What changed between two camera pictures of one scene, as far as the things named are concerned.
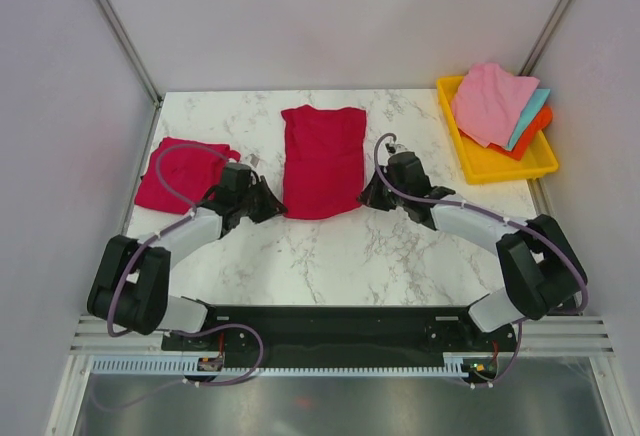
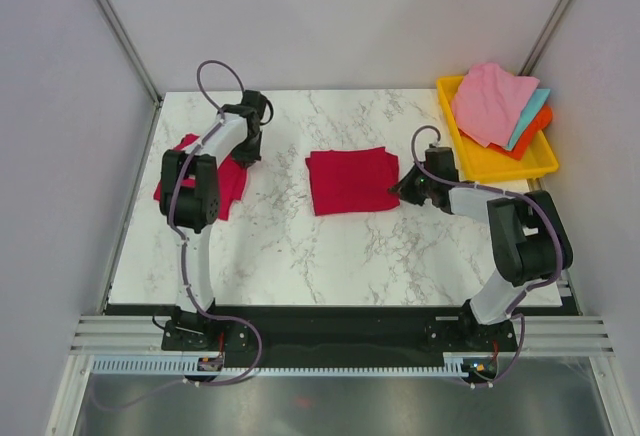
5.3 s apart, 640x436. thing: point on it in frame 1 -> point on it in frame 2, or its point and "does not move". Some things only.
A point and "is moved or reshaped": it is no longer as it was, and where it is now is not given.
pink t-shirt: x=489 y=101 does not move
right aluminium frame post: x=545 y=34 does not move
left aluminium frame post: x=116 y=27 does not move
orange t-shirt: x=538 y=124 does not move
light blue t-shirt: x=527 y=114 does not move
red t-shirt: x=323 y=161 is moved or reshaped
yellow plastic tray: x=482 y=164 does not move
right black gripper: x=371 y=198 -> x=404 y=188
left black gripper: x=274 y=206 -> x=244 y=160
